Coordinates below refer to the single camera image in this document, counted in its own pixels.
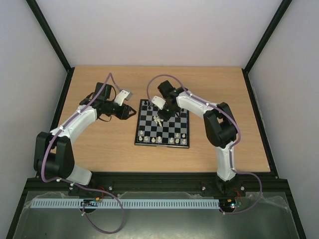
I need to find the light blue cable duct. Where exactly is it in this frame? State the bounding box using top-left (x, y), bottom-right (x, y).
top-left (30, 199), bottom-right (220, 209)

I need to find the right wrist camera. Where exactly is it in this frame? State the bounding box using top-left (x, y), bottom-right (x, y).
top-left (151, 96), bottom-right (166, 110)

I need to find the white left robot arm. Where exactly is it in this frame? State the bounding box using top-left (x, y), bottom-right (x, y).
top-left (34, 82), bottom-right (136, 185)

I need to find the white king piece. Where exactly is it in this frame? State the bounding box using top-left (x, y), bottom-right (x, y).
top-left (154, 116), bottom-right (163, 127)

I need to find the black and grey chessboard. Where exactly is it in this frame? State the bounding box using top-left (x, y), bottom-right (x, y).
top-left (134, 99), bottom-right (190, 148)

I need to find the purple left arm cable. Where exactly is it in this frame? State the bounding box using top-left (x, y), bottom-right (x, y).
top-left (40, 72), bottom-right (125, 234)

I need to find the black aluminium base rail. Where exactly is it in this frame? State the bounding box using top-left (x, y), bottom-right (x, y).
top-left (23, 172), bottom-right (292, 198)

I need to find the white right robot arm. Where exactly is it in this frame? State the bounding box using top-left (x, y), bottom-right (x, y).
top-left (152, 80), bottom-right (241, 195)

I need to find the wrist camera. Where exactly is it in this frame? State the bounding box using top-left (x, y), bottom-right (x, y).
top-left (114, 90), bottom-right (133, 106)
top-left (151, 96), bottom-right (166, 110)

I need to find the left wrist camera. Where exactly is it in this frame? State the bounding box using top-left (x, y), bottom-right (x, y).
top-left (114, 90), bottom-right (133, 106)

